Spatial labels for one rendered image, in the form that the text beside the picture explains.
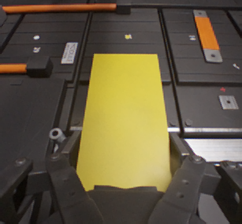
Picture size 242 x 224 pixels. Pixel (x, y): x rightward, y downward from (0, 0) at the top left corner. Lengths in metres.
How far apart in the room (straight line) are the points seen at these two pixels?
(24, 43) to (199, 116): 0.31
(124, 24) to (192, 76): 0.17
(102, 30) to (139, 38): 0.07
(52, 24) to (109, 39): 0.12
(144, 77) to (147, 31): 0.18
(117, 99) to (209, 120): 0.14
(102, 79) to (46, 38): 0.20
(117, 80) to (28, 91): 0.14
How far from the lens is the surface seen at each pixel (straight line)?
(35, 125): 0.23
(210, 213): 0.22
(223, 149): 0.25
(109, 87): 0.17
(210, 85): 0.29
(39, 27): 0.39
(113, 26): 0.36
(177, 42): 0.33
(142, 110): 0.15
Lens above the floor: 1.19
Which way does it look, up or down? 56 degrees down
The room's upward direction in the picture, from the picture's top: 1 degrees counter-clockwise
